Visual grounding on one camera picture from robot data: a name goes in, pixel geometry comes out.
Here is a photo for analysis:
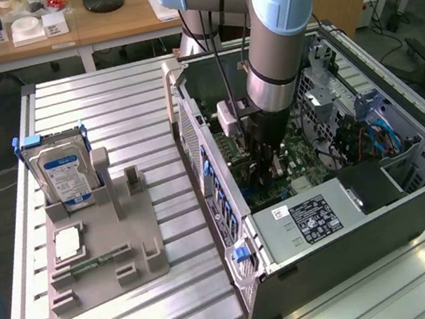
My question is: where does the white paper stack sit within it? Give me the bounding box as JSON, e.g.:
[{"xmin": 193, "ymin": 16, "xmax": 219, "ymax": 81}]
[{"xmin": 148, "ymin": 0, "xmax": 182, "ymax": 25}]

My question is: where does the grey parts rack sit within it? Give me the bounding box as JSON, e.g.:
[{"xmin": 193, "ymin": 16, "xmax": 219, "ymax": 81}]
[{"xmin": 22, "ymin": 139, "xmax": 177, "ymax": 319}]

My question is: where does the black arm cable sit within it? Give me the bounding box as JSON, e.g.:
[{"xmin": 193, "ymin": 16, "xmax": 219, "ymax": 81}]
[{"xmin": 204, "ymin": 0, "xmax": 251, "ymax": 127}]

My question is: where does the green RAM stick bare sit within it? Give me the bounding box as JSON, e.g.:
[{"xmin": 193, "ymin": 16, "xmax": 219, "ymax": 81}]
[{"xmin": 49, "ymin": 252, "xmax": 117, "ymax": 281}]

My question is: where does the green motherboard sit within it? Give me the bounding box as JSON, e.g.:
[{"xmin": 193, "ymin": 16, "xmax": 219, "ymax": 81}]
[{"xmin": 205, "ymin": 93, "xmax": 341, "ymax": 214}]

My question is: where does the hard disk in blue caddy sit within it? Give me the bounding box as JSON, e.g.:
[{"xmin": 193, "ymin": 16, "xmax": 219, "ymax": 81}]
[{"xmin": 8, "ymin": 118, "xmax": 102, "ymax": 221}]

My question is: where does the silver CPU chip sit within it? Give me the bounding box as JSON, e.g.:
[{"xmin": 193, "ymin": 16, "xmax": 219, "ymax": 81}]
[{"xmin": 50, "ymin": 227, "xmax": 85, "ymax": 263}]

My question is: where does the blue case latch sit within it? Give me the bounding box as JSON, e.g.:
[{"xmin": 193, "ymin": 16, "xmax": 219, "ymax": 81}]
[{"xmin": 230, "ymin": 245, "xmax": 251, "ymax": 265}]

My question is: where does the blue data wire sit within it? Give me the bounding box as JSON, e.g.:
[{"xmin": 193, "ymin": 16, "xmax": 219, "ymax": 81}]
[{"xmin": 366, "ymin": 115, "xmax": 405, "ymax": 160}]

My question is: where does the grey power supply unit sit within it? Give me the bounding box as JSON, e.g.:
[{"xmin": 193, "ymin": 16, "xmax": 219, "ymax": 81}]
[{"xmin": 247, "ymin": 174, "xmax": 374, "ymax": 269}]

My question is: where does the open grey PC case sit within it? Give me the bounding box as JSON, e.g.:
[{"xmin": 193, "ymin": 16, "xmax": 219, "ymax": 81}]
[{"xmin": 157, "ymin": 3, "xmax": 425, "ymax": 319}]

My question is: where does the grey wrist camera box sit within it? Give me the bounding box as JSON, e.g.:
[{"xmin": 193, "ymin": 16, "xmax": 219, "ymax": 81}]
[{"xmin": 216, "ymin": 94, "xmax": 265, "ymax": 142}]

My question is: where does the metal disk bay cage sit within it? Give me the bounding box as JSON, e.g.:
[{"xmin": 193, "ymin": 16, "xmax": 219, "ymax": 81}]
[{"xmin": 294, "ymin": 61, "xmax": 359, "ymax": 154}]

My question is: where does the black plastic shroud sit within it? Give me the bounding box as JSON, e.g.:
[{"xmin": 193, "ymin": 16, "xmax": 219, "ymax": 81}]
[{"xmin": 334, "ymin": 154, "xmax": 407, "ymax": 217}]

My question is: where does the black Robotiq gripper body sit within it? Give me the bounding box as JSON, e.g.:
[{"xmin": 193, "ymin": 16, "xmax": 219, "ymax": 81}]
[{"xmin": 243, "ymin": 106, "xmax": 298, "ymax": 162}]

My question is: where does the plain white box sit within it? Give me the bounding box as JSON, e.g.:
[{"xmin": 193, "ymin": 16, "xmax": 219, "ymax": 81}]
[{"xmin": 40, "ymin": 10, "xmax": 70, "ymax": 40}]

